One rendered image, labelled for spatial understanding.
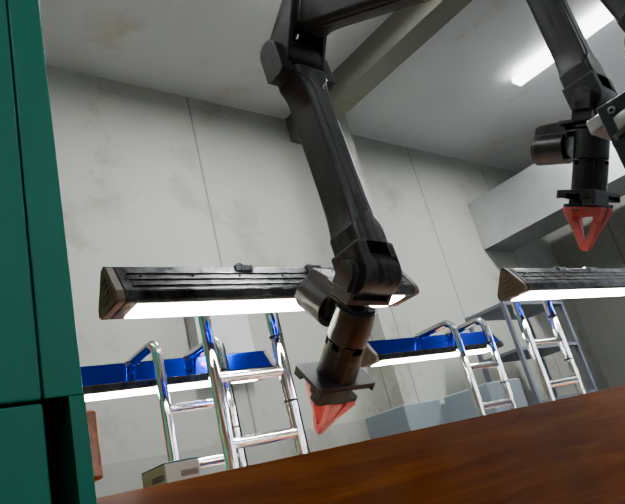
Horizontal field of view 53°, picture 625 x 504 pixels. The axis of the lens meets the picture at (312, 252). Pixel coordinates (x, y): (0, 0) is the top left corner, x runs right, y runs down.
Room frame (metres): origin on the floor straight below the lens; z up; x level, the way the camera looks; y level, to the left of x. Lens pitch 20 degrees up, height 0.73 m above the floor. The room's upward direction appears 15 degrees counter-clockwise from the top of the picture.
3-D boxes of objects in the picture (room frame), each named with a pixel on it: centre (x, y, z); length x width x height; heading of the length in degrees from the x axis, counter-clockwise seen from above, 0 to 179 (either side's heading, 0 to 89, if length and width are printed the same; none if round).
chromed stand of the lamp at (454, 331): (2.06, -0.37, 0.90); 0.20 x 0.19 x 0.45; 130
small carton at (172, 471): (0.63, 0.19, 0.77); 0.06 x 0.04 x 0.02; 40
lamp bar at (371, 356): (2.12, -0.32, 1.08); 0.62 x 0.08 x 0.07; 130
